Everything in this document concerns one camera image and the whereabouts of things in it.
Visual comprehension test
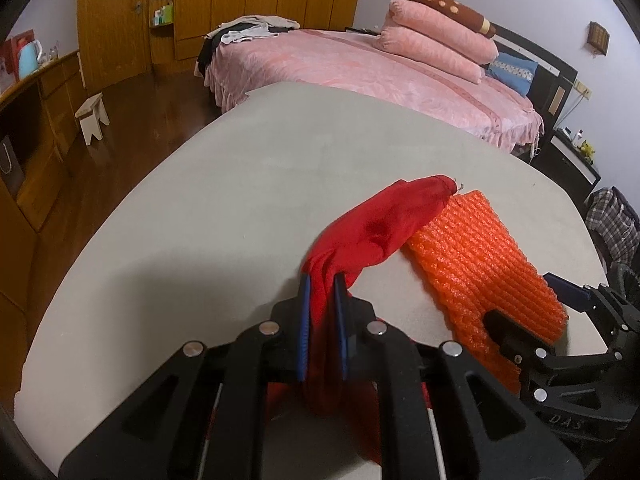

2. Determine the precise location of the small white stool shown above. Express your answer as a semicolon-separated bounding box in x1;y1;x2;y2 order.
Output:
74;93;111;146

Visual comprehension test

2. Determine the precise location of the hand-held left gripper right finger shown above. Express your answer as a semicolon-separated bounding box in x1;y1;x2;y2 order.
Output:
332;272;586;480

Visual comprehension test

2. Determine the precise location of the white garment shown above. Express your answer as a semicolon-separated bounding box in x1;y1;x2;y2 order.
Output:
219;28;280;45

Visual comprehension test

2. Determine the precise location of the grey paper bag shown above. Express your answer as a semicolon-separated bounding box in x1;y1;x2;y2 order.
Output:
0;134;26;196

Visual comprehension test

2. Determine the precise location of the blue pillow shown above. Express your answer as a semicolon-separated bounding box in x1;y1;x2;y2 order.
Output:
485;52;540;97

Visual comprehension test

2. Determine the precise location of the wooden sideboard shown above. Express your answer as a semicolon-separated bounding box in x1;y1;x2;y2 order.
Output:
0;49;86;403

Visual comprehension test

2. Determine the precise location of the dark nightstand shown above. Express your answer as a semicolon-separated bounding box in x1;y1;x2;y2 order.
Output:
529;127;602;206

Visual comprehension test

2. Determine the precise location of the wooden wardrobe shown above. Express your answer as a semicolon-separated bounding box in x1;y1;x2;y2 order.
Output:
74;0;366;81

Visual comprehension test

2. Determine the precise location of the plaid garment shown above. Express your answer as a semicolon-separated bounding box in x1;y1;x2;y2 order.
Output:
584;185;640;266

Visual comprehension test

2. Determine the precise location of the light blue kettle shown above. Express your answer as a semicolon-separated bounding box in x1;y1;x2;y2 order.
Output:
17;38;44;81

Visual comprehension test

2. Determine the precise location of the pink covered bed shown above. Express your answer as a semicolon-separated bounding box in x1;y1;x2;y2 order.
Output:
202;27;546;154

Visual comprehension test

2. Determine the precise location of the red box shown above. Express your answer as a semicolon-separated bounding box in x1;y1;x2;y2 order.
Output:
0;31;36;92

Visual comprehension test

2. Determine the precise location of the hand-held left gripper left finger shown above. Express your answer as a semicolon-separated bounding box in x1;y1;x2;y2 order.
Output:
59;274;313;480

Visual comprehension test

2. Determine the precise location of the brown wall lamp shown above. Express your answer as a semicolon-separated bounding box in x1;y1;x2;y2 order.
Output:
587;20;612;55

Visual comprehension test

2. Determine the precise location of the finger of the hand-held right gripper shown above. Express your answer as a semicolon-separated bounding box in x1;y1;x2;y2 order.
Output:
542;272;640;356
482;309;624;414

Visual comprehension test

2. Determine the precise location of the black garment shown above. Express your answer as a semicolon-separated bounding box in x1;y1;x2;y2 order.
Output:
193;30;226;80

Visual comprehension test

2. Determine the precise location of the orange foam net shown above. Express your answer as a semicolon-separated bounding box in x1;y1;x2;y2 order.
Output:
403;189;571;396

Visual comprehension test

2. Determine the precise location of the red cloth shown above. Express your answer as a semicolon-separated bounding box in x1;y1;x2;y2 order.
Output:
267;174;459;464

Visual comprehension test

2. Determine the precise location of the brown dotted bolster pillow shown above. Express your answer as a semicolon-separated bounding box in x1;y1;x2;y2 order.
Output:
403;0;497;39

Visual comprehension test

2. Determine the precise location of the dark wooden headboard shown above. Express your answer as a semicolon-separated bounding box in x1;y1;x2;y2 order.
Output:
492;22;579;134

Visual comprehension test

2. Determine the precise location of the pink pillow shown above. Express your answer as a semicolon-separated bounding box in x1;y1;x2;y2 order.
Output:
383;0;500;65
374;25;485;85

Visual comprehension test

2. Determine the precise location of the beige garment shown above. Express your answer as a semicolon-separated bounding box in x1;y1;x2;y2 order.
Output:
219;14;301;31

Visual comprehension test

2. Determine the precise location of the black trash bin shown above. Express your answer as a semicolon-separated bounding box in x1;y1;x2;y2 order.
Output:
607;260;640;306

